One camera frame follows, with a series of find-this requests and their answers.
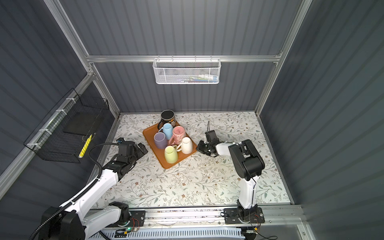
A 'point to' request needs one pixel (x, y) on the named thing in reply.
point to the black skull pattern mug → (167, 116)
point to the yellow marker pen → (85, 147)
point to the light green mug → (171, 154)
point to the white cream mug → (186, 146)
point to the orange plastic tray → (149, 134)
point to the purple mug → (160, 140)
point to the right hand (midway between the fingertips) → (197, 149)
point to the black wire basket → (65, 134)
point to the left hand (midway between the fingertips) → (139, 149)
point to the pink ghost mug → (179, 132)
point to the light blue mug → (167, 130)
